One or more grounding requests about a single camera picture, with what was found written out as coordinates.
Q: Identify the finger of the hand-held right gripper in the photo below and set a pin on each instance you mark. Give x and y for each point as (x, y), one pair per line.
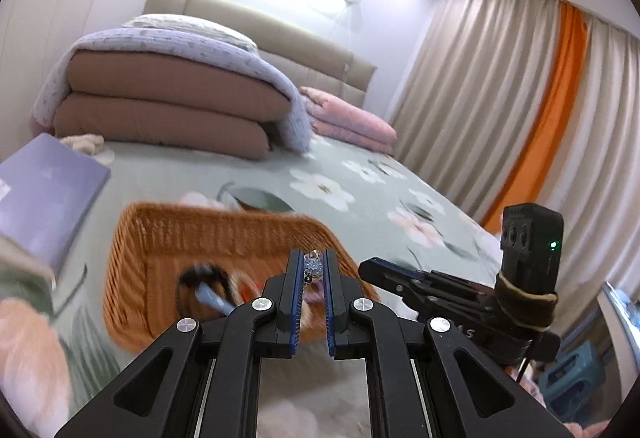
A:
(390, 275)

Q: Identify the folded pink blanket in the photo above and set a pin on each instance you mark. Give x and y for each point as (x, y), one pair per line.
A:
(350, 117)

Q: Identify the white floral pillow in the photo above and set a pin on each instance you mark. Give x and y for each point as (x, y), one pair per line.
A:
(190, 25)

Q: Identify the white side table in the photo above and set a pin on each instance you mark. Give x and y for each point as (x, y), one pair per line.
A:
(620, 343)

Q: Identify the pale blue floral blanket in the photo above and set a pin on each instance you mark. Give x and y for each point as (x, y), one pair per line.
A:
(200, 47)

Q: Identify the orange curtain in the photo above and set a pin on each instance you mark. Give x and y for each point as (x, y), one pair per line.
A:
(560, 92)

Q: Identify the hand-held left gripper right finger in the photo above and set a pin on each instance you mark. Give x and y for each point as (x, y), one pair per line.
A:
(330, 318)

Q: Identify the blue plastic stool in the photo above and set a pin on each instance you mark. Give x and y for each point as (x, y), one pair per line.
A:
(575, 383)

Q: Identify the beige curtain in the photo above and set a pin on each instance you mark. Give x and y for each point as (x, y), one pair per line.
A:
(475, 92)

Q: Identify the folded brown quilt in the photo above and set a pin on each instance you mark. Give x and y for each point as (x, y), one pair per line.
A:
(160, 117)

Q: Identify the light blue hair clip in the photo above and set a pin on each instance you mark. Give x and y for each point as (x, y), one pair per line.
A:
(212, 298)

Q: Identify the small white plush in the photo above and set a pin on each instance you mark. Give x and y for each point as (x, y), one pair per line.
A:
(85, 143)

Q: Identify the white open book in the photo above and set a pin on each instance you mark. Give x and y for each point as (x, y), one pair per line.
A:
(20, 263)

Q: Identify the blue-grey book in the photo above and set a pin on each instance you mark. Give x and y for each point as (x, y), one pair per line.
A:
(45, 198)

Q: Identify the beige padded headboard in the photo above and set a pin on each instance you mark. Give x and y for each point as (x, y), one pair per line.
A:
(300, 42)

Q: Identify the white wardrobe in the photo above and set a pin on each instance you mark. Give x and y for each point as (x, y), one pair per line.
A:
(50, 17)

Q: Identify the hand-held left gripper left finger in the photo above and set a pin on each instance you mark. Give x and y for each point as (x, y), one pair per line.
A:
(296, 318)

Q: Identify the brown wicker basket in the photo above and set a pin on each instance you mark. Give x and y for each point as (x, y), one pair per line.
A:
(150, 238)

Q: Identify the green floral bedspread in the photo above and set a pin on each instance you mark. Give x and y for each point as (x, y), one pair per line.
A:
(350, 208)

